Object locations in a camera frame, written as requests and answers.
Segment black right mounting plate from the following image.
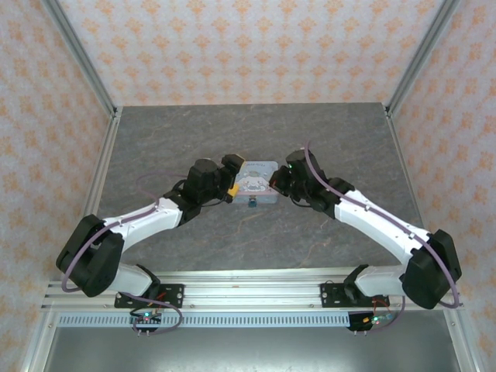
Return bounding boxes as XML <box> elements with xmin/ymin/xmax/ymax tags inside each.
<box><xmin>320</xmin><ymin>282</ymin><xmax>388</xmax><ymax>309</ymax></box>

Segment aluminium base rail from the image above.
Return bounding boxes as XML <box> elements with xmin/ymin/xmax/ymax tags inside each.
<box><xmin>40</xmin><ymin>270</ymin><xmax>466</xmax><ymax>311</ymax></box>

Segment black mounting plate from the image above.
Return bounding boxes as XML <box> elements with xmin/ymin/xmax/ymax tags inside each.
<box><xmin>115</xmin><ymin>284</ymin><xmax>185</xmax><ymax>309</ymax></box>
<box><xmin>320</xmin><ymin>282</ymin><xmax>388</xmax><ymax>309</ymax></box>

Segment light blue cartoon pouch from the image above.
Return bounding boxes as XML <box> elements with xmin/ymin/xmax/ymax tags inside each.
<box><xmin>232</xmin><ymin>160</ymin><xmax>279</xmax><ymax>205</ymax></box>

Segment aluminium table side rail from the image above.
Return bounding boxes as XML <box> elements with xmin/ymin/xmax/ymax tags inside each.
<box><xmin>83</xmin><ymin>115</ymin><xmax>123</xmax><ymax>229</ymax></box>
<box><xmin>385</xmin><ymin>106</ymin><xmax>439</xmax><ymax>237</ymax></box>

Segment aluminium frame post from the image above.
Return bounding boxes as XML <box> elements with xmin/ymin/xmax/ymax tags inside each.
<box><xmin>40</xmin><ymin>0</ymin><xmax>119</xmax><ymax>117</ymax></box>
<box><xmin>387</xmin><ymin>0</ymin><xmax>462</xmax><ymax>117</ymax></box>

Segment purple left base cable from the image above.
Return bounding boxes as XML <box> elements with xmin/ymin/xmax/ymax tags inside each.
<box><xmin>123</xmin><ymin>292</ymin><xmax>183</xmax><ymax>335</ymax></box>

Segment left controller board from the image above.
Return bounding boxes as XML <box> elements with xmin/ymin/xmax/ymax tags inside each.
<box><xmin>129</xmin><ymin>309</ymin><xmax>164</xmax><ymax>334</ymax></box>

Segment right controller board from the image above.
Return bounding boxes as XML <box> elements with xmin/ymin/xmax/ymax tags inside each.
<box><xmin>348</xmin><ymin>309</ymin><xmax>396</xmax><ymax>332</ymax></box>

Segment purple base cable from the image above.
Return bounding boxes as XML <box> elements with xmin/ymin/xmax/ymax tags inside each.
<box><xmin>363</xmin><ymin>294</ymin><xmax>408</xmax><ymax>334</ymax></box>
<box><xmin>123</xmin><ymin>292</ymin><xmax>183</xmax><ymax>335</ymax></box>

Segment grey metal panel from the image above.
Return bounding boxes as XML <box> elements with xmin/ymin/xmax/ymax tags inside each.
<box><xmin>42</xmin><ymin>327</ymin><xmax>462</xmax><ymax>372</ymax></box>

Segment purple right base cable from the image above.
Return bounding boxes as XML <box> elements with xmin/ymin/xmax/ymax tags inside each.
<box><xmin>363</xmin><ymin>294</ymin><xmax>408</xmax><ymax>334</ymax></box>

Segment controller board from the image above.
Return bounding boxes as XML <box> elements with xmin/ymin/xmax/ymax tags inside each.
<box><xmin>129</xmin><ymin>309</ymin><xmax>164</xmax><ymax>334</ymax></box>
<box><xmin>348</xmin><ymin>309</ymin><xmax>396</xmax><ymax>332</ymax></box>

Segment slotted grey cable duct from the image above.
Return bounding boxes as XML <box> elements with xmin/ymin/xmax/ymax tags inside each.
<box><xmin>57</xmin><ymin>312</ymin><xmax>423</xmax><ymax>329</ymax></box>

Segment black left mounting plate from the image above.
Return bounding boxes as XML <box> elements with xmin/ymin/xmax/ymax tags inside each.
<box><xmin>115</xmin><ymin>284</ymin><xmax>185</xmax><ymax>309</ymax></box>

